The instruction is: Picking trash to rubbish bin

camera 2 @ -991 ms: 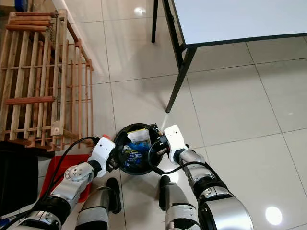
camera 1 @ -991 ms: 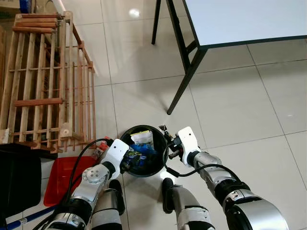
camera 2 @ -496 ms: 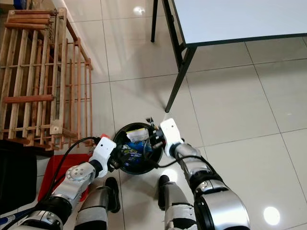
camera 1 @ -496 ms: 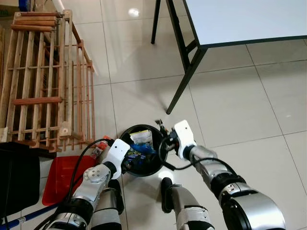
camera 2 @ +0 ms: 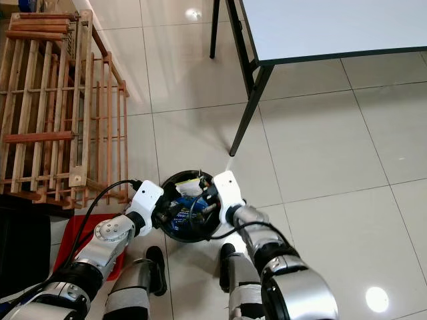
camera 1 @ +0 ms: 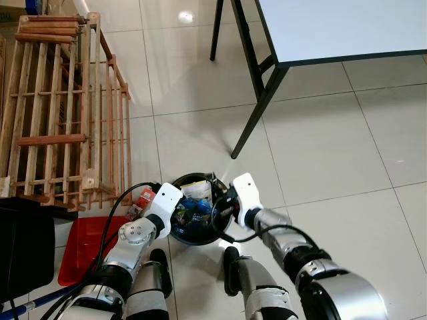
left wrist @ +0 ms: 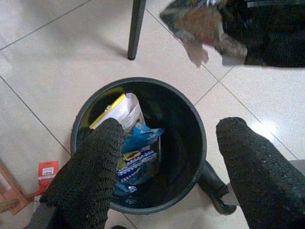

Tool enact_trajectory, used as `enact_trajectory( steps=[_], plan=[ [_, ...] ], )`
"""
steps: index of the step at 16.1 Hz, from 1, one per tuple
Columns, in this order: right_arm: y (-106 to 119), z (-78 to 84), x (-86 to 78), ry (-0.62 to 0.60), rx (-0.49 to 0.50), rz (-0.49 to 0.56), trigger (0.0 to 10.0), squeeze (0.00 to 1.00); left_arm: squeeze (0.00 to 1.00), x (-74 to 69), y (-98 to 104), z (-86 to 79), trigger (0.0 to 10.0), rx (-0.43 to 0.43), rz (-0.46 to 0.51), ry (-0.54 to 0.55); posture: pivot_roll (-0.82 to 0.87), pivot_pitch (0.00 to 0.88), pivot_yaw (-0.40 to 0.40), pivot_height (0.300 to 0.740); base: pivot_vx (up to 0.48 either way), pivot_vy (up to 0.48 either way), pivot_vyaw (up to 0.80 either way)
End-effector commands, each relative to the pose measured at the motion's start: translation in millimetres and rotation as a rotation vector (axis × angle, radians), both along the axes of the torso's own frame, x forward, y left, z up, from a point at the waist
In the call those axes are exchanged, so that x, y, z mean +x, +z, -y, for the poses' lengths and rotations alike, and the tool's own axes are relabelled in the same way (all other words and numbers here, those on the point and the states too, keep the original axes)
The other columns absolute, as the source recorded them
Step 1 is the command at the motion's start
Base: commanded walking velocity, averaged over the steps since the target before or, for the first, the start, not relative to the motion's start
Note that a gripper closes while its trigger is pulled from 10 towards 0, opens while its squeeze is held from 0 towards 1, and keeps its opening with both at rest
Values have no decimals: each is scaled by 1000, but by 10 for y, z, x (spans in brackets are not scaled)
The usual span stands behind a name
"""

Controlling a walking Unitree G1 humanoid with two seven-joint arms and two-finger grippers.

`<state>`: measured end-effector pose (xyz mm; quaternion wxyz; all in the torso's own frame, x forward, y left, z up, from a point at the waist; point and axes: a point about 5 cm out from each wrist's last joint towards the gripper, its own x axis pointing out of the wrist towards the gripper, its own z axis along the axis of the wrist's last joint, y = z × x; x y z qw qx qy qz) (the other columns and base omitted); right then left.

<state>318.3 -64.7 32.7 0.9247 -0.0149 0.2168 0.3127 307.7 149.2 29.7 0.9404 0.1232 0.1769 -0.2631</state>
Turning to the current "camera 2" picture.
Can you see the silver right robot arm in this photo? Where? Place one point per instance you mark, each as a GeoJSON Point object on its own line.
{"type": "Point", "coordinates": [300, 286]}

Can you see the round black rubbish bin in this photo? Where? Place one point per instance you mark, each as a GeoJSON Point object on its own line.
{"type": "Point", "coordinates": [190, 235]}

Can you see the blue plastic wrapper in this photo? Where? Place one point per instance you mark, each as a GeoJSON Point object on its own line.
{"type": "Point", "coordinates": [183, 216]}

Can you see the red plastic tray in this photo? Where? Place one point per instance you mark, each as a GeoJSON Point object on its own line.
{"type": "Point", "coordinates": [73, 233]}

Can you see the black case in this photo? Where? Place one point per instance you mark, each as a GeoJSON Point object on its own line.
{"type": "Point", "coordinates": [27, 246]}

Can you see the blue pole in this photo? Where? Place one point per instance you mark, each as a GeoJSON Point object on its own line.
{"type": "Point", "coordinates": [7, 308]}

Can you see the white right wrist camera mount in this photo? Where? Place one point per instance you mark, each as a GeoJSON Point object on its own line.
{"type": "Point", "coordinates": [227, 190]}

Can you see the robot leg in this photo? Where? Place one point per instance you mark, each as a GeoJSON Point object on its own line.
{"type": "Point", "coordinates": [137, 286]}
{"type": "Point", "coordinates": [243, 286]}

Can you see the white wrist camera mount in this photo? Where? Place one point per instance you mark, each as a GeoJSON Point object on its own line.
{"type": "Point", "coordinates": [227, 190]}
{"type": "Point", "coordinates": [147, 196]}

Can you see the white table black frame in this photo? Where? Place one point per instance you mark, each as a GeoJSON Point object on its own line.
{"type": "Point", "coordinates": [327, 26]}

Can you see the robot left leg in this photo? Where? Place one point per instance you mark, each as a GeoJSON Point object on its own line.
{"type": "Point", "coordinates": [137, 286]}

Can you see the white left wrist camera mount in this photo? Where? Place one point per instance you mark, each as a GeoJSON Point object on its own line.
{"type": "Point", "coordinates": [147, 196]}

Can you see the wooden slatted rack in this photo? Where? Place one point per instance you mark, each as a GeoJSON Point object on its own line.
{"type": "Point", "coordinates": [40, 100]}

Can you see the robot right leg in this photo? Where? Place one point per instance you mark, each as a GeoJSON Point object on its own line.
{"type": "Point", "coordinates": [243, 286]}

